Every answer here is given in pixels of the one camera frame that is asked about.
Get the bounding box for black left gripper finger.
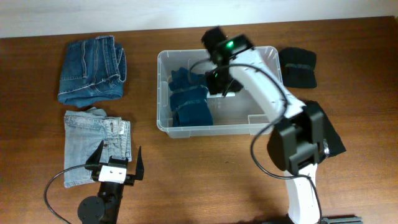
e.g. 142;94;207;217
85;140;104;170
125;146;145;186

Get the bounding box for blue garment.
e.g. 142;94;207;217
169;67;213;127

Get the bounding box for small black garment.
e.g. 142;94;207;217
279;47;317;89

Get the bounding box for black garment with logo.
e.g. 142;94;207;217
305;100;346;162

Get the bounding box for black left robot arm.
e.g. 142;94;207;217
77;142;144;224

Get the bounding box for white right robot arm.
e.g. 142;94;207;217
201;27;325;223

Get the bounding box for white label in bin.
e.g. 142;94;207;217
207;92;236;98

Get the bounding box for light blue folded jeans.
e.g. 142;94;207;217
64;107;132;169

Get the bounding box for clear plastic storage bin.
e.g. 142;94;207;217
157;49;269;138

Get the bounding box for dark blue folded jeans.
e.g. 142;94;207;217
57;35;127;108

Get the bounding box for grey right arm base rail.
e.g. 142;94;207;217
321;217;363;224

